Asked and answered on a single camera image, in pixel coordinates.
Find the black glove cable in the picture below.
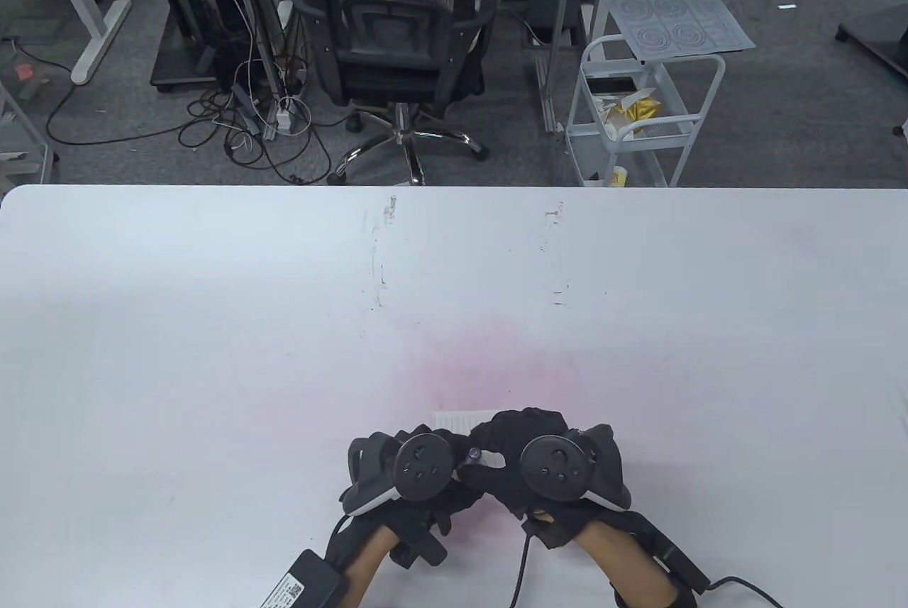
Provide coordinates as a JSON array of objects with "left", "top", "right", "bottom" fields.
[{"left": 511, "top": 534, "right": 533, "bottom": 608}]

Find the grey metal rack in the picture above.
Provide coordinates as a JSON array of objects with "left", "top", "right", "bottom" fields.
[{"left": 0, "top": 79, "right": 57, "bottom": 184}]

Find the black floor platform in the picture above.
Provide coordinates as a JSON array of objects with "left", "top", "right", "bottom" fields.
[{"left": 836, "top": 4, "right": 908, "bottom": 84}]

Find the black box on floor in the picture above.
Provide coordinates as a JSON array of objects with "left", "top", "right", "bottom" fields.
[{"left": 528, "top": 0, "right": 582, "bottom": 34}]

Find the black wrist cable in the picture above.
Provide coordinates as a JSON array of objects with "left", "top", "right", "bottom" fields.
[{"left": 706, "top": 576, "right": 781, "bottom": 608}]

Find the black desk with white leg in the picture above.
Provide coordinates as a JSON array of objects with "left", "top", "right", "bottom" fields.
[{"left": 37, "top": 0, "right": 157, "bottom": 85}]

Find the yellow packet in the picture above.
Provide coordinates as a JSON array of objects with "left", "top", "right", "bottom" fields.
[{"left": 610, "top": 89, "right": 664, "bottom": 123}]

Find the black wrist pack with label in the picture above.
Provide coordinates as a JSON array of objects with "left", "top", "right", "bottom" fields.
[{"left": 259, "top": 549, "right": 348, "bottom": 608}]

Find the lined paper with black text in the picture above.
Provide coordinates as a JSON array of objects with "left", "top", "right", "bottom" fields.
[{"left": 434, "top": 411, "right": 497, "bottom": 435}]

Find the person's left forearm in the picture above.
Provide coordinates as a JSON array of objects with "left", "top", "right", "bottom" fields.
[{"left": 340, "top": 524, "right": 402, "bottom": 608}]

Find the person's left hand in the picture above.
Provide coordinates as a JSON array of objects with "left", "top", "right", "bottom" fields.
[{"left": 323, "top": 426, "right": 490, "bottom": 570}]

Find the white rolling cart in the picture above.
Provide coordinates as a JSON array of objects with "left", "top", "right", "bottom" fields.
[{"left": 564, "top": 33, "right": 726, "bottom": 188}]

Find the person's right forearm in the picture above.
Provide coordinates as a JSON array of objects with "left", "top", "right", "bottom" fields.
[{"left": 578, "top": 519, "right": 682, "bottom": 608}]

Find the black mesh office chair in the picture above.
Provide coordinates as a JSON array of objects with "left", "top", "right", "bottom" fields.
[{"left": 287, "top": 0, "right": 504, "bottom": 187}]

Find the tangle of floor cables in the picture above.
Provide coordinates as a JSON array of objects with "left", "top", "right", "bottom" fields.
[{"left": 46, "top": 33, "right": 334, "bottom": 187}]

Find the person's right hand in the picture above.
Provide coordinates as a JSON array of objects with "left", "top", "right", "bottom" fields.
[{"left": 458, "top": 407, "right": 632, "bottom": 552}]

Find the grey sheet with circle patterns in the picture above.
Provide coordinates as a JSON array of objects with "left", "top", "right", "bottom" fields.
[{"left": 592, "top": 0, "right": 757, "bottom": 64}]

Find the black rolling base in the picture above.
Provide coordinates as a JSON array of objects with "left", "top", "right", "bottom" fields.
[{"left": 150, "top": 26, "right": 235, "bottom": 94}]

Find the black and white controller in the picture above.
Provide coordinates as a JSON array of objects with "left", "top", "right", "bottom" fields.
[
  {"left": 520, "top": 424, "right": 632, "bottom": 511},
  {"left": 340, "top": 432, "right": 455, "bottom": 516}
]

